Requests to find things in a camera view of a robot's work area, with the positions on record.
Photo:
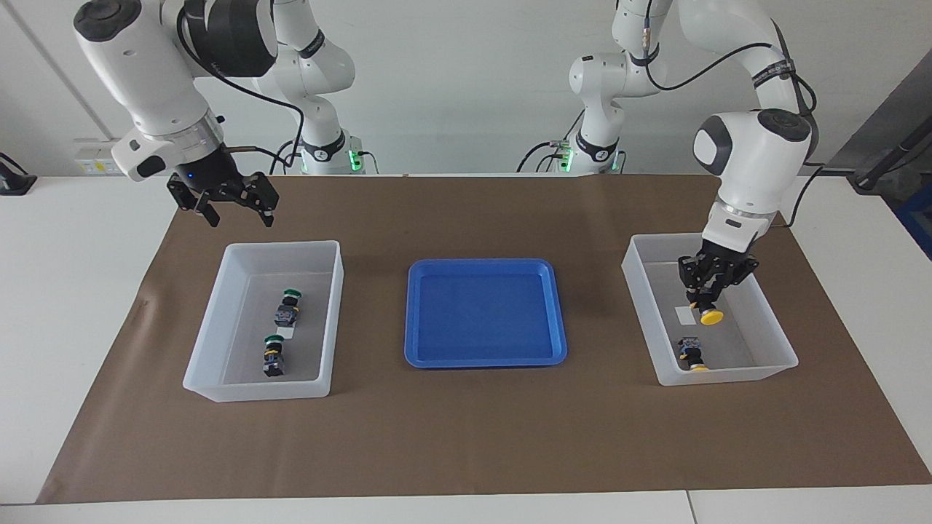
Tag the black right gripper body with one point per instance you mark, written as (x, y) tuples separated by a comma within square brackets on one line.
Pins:
[(218, 183)]

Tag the small white sticker label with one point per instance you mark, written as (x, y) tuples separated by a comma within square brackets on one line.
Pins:
[(285, 333), (684, 315)]

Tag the green push button switch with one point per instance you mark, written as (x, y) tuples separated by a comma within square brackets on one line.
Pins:
[(274, 358), (287, 309)]

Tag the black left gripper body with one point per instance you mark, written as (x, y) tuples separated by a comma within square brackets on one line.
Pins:
[(717, 268)]

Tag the translucent white plastic box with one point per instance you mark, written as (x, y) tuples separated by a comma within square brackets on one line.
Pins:
[(240, 364), (757, 335)]

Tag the white wall socket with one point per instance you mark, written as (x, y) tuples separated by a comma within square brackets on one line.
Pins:
[(98, 156)]

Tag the black desk object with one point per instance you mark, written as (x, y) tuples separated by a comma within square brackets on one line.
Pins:
[(14, 182)]

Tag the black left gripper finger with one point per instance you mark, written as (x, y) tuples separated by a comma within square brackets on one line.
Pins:
[(694, 295), (719, 292)]

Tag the blue plastic tray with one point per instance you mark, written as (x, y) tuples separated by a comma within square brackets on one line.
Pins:
[(484, 313)]

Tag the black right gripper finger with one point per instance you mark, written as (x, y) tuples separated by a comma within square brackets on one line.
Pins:
[(265, 209), (209, 212)]

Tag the dark grey cabinet panel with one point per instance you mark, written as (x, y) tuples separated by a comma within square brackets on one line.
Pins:
[(888, 109)]

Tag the blue crate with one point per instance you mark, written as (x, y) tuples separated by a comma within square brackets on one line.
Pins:
[(919, 218)]

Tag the yellow push button switch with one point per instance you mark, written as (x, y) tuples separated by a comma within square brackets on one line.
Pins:
[(692, 353), (711, 315)]

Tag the brown paper table mat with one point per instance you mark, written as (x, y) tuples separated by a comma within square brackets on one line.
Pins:
[(466, 437)]

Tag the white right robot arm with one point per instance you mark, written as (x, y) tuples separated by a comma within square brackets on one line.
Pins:
[(145, 65)]

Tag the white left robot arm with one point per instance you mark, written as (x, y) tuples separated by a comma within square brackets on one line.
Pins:
[(757, 160)]

